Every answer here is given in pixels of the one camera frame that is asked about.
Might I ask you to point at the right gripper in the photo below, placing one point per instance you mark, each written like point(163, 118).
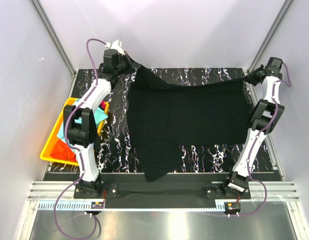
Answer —
point(250, 78)

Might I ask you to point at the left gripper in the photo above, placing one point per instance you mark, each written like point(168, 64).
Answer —
point(131, 63)

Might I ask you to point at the black t shirt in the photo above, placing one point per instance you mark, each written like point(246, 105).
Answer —
point(184, 120)

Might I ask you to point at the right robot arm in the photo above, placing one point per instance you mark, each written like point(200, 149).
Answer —
point(264, 118)

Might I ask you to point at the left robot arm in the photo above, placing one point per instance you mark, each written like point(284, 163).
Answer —
point(79, 124)

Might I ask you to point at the teal t shirt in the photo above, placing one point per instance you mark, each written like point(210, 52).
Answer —
point(100, 115)

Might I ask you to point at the orange t shirt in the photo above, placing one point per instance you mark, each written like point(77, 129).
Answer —
point(61, 151)

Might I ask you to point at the yellow plastic bin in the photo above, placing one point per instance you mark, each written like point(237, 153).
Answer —
point(52, 139)

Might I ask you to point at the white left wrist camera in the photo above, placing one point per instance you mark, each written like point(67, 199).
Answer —
point(116, 45)

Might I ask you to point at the aluminium frame rail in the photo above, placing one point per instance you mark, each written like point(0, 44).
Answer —
point(41, 13)

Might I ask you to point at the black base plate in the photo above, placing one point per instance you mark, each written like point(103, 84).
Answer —
point(173, 189)

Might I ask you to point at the white cable duct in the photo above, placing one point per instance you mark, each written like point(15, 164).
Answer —
point(100, 205)

